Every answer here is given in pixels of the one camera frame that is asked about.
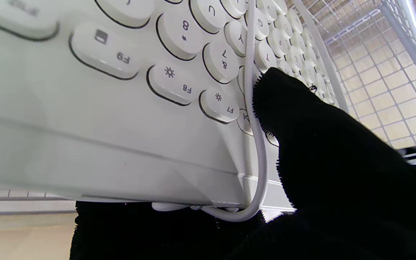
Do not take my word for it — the white keyboard cable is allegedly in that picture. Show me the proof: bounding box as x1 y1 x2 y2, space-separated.
201 0 270 222

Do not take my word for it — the white round-key keyboard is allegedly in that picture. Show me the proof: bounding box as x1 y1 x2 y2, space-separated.
0 0 342 213

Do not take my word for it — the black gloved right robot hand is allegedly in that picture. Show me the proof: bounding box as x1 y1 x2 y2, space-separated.
71 67 416 260

